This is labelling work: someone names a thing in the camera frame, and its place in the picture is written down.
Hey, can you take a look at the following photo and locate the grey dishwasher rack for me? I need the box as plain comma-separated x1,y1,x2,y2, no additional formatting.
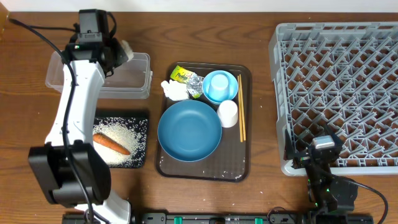
269,22,397,176

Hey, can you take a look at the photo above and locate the white tissue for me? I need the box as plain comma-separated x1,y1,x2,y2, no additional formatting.
160,80,189,101
121,40,134,61

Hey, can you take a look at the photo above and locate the dark blue plate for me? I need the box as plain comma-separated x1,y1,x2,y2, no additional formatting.
157,100,223,162

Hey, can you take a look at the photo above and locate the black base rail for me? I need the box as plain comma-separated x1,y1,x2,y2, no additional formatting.
61,212,374,224

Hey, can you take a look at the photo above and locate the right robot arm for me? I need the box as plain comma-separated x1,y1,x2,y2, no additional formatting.
284,125,358,223

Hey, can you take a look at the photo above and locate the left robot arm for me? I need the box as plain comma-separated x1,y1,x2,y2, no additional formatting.
28,39,134,223

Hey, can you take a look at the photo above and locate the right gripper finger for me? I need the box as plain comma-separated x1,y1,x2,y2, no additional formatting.
324,124,344,145
284,129,296,161

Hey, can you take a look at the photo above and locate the yellow silver snack wrapper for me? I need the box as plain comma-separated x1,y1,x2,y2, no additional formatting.
170,65,204,98

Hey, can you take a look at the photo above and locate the clear plastic bin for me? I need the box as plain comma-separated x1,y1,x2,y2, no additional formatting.
45,52,152,100

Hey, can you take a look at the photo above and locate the brown serving tray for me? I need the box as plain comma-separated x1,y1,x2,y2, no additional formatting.
155,62,252,182

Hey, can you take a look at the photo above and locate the light blue bowl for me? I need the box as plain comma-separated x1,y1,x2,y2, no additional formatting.
203,70,238,105

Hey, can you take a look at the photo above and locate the wooden chopstick right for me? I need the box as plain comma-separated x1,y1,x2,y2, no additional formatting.
240,76,246,142

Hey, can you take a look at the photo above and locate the pile of white rice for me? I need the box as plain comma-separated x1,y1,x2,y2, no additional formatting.
92,117,149,166

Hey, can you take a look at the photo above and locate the black waste tray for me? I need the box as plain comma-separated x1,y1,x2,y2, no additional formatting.
91,109,150,169

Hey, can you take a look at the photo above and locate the light blue cup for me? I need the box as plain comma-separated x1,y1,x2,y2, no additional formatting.
208,74,229,101

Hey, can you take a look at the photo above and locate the wooden chopstick left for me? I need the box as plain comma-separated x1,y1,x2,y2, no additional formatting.
238,74,243,142

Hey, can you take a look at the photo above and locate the wooden chopstick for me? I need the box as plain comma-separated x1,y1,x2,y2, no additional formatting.
238,74,243,142
240,76,246,142

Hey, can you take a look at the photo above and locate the white cup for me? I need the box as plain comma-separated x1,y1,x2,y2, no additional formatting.
217,100,238,128

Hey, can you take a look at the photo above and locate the orange carrot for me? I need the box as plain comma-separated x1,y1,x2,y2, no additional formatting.
93,133,131,156

